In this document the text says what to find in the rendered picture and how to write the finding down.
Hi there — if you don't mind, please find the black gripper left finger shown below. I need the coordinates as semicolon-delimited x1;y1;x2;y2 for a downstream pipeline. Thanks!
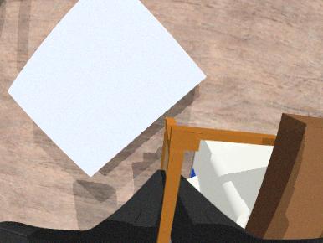
0;169;166;243

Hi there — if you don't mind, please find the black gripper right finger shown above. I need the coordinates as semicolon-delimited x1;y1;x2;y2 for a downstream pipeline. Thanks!
171;176;323;243

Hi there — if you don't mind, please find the orange eyeglasses frame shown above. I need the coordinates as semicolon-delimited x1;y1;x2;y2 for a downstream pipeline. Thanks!
156;117;276;243

